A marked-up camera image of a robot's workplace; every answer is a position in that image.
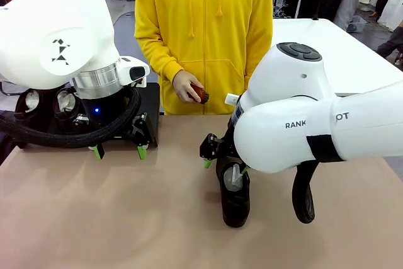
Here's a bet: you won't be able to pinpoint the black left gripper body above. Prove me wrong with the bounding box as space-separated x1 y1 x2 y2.
75 93 129 130

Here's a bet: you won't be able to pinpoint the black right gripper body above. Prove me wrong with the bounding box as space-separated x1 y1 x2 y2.
198 123 241 159

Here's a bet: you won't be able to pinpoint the black leather dress shoe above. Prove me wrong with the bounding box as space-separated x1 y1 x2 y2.
53 88 83 132
219 160 252 228
14 89 45 132

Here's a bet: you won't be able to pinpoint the reddish brown shoe brush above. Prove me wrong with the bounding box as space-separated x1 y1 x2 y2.
188 82 210 105

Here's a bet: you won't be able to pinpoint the yellow sleeved right forearm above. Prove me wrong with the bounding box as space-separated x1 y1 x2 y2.
134 26 185 84

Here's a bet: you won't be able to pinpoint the yellow sleeved left forearm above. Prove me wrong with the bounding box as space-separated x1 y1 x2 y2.
244 20 273 77

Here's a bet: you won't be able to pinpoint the person's right hand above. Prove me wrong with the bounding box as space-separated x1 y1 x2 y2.
172 69 200 103

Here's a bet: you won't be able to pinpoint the black cloth cover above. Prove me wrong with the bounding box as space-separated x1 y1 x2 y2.
0 130 16 164

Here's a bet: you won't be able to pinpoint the yellow hoodie torso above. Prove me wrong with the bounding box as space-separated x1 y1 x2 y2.
134 0 273 116

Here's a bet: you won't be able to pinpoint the white computer case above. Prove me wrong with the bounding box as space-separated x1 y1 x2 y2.
272 0 286 18

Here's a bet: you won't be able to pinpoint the large white table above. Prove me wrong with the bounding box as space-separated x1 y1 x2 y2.
272 18 403 97

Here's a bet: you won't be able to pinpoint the grey plastic bin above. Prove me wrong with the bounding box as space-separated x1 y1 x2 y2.
346 15 368 33

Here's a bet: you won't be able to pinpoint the background person dark trousers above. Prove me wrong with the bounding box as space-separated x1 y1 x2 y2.
376 26 403 68

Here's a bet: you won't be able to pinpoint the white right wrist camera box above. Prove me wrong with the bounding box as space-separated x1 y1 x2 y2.
224 93 241 106

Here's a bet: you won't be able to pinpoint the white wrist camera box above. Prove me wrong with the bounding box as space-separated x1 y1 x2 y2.
224 93 241 106
118 57 150 88

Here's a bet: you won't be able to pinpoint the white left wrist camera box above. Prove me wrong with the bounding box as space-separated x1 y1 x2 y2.
118 57 150 88

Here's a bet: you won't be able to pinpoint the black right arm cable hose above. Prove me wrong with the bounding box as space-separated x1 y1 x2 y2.
292 160 319 224

